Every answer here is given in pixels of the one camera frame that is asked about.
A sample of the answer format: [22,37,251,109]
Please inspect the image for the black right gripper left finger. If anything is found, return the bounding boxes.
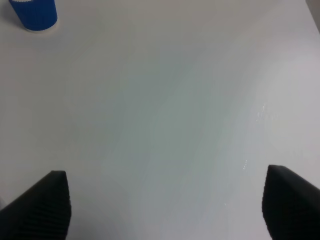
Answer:
[0,170,72,240]

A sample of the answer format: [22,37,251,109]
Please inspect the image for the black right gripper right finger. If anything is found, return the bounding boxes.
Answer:
[261,165,320,240]

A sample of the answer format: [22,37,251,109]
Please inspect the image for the white cup blue sleeve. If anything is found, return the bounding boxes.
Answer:
[9,0,58,32]

